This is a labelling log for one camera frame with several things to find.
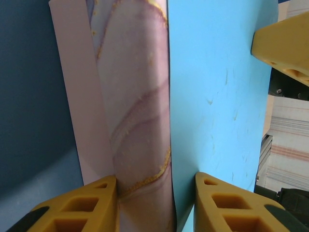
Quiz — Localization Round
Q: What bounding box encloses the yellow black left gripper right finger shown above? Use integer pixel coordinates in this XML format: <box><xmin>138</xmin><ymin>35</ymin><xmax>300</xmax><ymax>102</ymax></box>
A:
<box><xmin>195</xmin><ymin>172</ymin><xmax>309</xmax><ymax>232</ymax></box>

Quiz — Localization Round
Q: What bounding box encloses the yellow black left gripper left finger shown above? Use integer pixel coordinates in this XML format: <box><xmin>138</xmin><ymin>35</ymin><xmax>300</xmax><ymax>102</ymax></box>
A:
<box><xmin>12</xmin><ymin>175</ymin><xmax>119</xmax><ymax>232</ymax></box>

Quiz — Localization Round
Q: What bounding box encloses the blue cloth sheet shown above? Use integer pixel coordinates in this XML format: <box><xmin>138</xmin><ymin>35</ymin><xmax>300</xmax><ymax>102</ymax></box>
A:
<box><xmin>0</xmin><ymin>0</ymin><xmax>280</xmax><ymax>232</ymax></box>

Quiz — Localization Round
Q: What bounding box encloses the pink marbled gift box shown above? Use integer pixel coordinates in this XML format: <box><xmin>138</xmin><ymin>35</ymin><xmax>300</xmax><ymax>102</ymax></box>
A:
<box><xmin>48</xmin><ymin>0</ymin><xmax>176</xmax><ymax>232</ymax></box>

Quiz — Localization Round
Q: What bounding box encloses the aluminium rail frame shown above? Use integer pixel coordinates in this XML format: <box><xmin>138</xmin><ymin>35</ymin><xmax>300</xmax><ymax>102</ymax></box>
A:
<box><xmin>257</xmin><ymin>134</ymin><xmax>275</xmax><ymax>184</ymax></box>

